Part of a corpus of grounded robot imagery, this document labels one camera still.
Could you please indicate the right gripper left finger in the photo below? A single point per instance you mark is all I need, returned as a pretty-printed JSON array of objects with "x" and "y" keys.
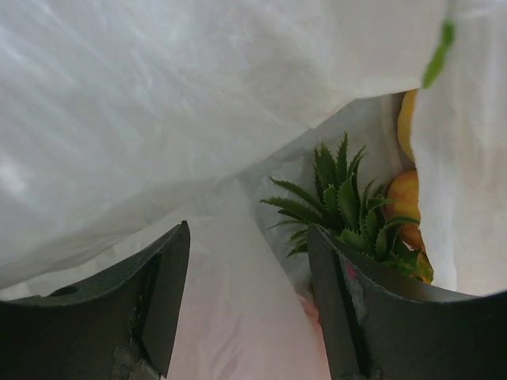
[{"x": 120, "y": 323}]

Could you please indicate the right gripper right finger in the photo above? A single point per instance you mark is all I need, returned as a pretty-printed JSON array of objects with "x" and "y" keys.
[{"x": 378, "y": 324}]

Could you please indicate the fake pineapple green crown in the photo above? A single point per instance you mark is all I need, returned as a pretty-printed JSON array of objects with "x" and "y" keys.
[{"x": 356, "y": 217}]

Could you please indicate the white plastic bag fruit print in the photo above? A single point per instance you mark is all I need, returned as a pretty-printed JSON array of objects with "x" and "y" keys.
[{"x": 122, "y": 119}]

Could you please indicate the fake orange peach fruit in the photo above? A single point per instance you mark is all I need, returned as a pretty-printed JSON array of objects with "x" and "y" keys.
[{"x": 404, "y": 190}]

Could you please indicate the fake yellow fruit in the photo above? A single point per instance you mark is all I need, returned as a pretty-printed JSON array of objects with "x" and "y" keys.
[{"x": 404, "y": 122}]

